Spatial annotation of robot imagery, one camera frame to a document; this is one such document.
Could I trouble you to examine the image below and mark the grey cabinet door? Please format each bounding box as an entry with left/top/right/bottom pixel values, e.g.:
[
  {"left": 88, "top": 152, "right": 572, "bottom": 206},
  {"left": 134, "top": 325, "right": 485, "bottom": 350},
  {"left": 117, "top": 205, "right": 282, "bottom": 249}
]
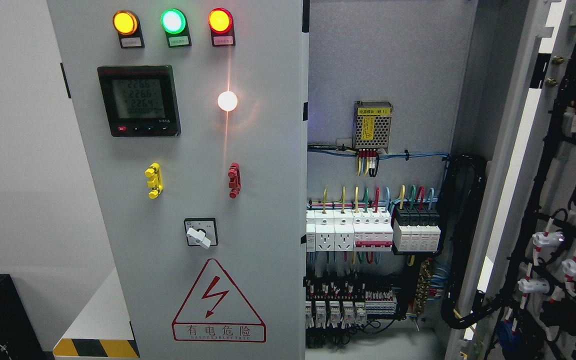
[
  {"left": 47, "top": 0, "right": 308, "bottom": 360},
  {"left": 442, "top": 0, "right": 576, "bottom": 360}
]

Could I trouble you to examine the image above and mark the red indicator light left door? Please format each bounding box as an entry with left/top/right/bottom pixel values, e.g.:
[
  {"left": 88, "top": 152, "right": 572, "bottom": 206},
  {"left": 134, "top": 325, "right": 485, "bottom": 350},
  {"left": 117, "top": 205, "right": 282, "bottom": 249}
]
[{"left": 208, "top": 7, "right": 236, "bottom": 47}]

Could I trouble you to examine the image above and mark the green indicator light left door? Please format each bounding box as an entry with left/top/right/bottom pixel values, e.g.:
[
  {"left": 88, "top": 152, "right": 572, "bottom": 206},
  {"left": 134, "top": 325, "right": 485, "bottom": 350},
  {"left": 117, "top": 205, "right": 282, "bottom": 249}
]
[{"left": 160, "top": 7, "right": 192, "bottom": 48}]

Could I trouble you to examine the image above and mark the yellow indicator light left door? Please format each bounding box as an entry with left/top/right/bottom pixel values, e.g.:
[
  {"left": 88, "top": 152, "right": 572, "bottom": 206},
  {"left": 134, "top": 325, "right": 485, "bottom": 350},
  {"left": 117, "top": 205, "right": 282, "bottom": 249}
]
[{"left": 112, "top": 9, "right": 145, "bottom": 49}]

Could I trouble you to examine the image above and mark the red terminal clip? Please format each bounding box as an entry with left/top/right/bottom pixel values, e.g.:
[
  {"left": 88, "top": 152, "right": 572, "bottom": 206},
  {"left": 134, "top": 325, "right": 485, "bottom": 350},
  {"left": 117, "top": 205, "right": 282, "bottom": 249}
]
[{"left": 227, "top": 162, "right": 242, "bottom": 199}]

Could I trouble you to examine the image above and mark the white socket breaker row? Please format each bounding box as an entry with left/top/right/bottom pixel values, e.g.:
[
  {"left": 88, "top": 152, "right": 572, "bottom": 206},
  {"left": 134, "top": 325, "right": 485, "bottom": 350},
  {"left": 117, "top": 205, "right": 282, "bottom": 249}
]
[{"left": 306, "top": 208, "right": 394, "bottom": 252}]

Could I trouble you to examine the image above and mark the white lit indicator lamp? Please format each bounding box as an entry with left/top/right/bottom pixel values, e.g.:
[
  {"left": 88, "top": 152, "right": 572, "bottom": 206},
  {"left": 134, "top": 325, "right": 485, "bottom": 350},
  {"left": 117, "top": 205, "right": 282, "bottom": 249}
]
[{"left": 217, "top": 90, "right": 239, "bottom": 112}]

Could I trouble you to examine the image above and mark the perforated metal power supply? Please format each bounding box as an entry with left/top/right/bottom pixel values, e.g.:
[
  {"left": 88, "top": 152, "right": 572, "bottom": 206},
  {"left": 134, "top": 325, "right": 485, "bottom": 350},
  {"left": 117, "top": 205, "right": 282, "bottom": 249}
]
[{"left": 353, "top": 100, "right": 393, "bottom": 151}]

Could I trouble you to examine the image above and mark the relay terminal row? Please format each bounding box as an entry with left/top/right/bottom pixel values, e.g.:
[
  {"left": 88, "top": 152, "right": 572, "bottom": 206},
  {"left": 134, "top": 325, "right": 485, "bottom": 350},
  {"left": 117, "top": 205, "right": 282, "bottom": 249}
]
[{"left": 302, "top": 276, "right": 399, "bottom": 330}]

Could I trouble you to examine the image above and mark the yellow terminal clip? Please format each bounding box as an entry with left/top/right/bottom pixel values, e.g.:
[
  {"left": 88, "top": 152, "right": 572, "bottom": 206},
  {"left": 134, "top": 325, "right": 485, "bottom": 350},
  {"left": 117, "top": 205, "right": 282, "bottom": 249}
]
[{"left": 144, "top": 162, "right": 163, "bottom": 199}]

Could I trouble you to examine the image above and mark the black white surge protector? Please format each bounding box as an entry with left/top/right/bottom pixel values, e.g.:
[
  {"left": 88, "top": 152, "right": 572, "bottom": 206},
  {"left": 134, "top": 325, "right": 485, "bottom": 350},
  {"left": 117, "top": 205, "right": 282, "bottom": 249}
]
[{"left": 392, "top": 206, "right": 441, "bottom": 254}]

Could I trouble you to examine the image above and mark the grey cabinet body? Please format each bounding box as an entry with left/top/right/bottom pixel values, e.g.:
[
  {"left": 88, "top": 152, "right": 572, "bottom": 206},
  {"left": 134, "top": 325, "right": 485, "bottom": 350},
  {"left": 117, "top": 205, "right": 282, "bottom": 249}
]
[{"left": 302, "top": 0, "right": 534, "bottom": 360}]

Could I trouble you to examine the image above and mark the red electric danger warning sticker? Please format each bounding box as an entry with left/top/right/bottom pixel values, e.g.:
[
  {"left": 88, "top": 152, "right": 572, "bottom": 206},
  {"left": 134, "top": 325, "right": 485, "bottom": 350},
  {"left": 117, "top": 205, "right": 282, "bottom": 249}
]
[{"left": 172, "top": 258, "right": 266, "bottom": 343}]

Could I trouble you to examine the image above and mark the black digital power meter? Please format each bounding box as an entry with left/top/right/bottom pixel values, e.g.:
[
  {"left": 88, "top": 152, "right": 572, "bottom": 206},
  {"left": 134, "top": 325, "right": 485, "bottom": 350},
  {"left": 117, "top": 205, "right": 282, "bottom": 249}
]
[{"left": 97, "top": 64, "right": 181, "bottom": 137}]

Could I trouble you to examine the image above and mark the brass ground bar right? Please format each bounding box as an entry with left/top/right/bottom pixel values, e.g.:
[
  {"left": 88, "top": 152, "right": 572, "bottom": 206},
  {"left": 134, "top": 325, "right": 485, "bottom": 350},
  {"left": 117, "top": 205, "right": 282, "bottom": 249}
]
[{"left": 413, "top": 257, "right": 433, "bottom": 317}]

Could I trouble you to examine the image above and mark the white rotary selector switch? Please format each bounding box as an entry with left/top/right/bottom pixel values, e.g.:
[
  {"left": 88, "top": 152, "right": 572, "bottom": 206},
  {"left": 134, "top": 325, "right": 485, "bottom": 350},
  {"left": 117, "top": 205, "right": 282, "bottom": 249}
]
[{"left": 183, "top": 218, "right": 218, "bottom": 249}]

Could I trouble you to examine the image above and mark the black cable loom right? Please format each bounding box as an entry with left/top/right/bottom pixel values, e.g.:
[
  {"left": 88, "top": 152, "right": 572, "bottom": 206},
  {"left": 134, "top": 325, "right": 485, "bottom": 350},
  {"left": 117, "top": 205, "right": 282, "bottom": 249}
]
[{"left": 439, "top": 153, "right": 489, "bottom": 330}]

